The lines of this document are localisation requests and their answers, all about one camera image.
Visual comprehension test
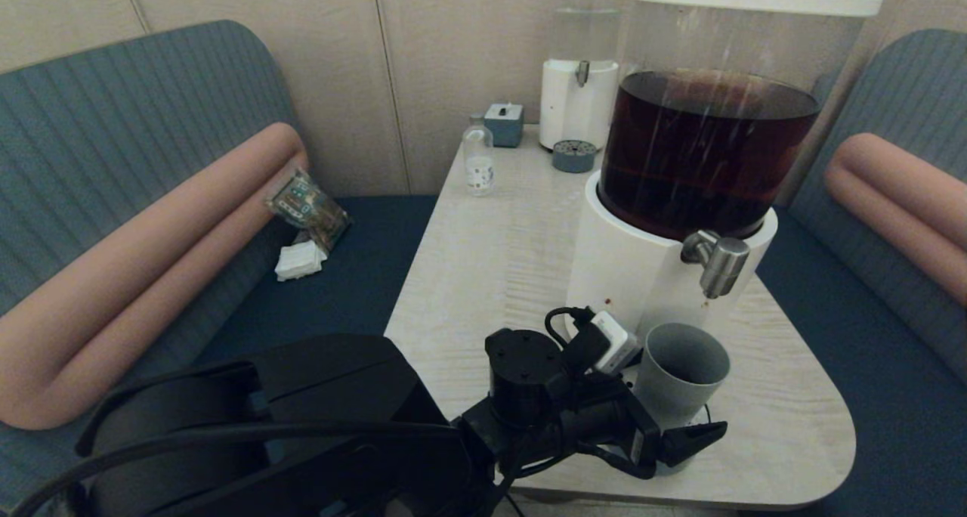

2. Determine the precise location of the grey plastic cup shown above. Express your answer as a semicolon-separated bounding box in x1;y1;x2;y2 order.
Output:
633;322;732;432

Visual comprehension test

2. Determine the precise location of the steel dispenser tap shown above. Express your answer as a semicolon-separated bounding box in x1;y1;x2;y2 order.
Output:
681;231;752;300

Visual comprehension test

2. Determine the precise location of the round grey drip tray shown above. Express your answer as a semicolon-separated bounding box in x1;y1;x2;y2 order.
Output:
656;402;714;475

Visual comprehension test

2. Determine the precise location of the small blue perforated drip tray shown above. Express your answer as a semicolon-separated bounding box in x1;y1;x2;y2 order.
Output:
551;140;598;174

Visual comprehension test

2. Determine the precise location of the large white tea dispenser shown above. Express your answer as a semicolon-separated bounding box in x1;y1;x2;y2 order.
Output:
564;0;885;351

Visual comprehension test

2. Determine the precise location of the clear plastic bottle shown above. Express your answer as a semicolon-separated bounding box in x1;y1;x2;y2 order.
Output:
462;115;495;197

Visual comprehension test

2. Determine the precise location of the small blue-grey box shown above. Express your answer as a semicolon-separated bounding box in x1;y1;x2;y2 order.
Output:
483;103;525;149

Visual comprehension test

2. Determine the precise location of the small white water dispenser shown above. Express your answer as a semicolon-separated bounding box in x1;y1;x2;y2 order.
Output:
539;0;631;152

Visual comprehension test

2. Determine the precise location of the pink bolster cushion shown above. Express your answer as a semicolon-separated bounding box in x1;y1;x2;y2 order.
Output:
823;132;967;310
0;122;310;431

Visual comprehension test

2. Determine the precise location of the white tissue pack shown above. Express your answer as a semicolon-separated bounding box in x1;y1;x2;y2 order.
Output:
274;239;329;282

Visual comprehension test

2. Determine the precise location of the teal upholstered bench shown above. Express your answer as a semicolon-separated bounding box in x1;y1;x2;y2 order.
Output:
0;20;439;517
748;29;967;517

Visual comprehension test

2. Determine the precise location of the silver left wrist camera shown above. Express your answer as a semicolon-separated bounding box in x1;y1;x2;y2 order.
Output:
588;310;642;375

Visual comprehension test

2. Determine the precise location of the black left camera cable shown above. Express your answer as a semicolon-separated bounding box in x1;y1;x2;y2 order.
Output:
483;306;658;517

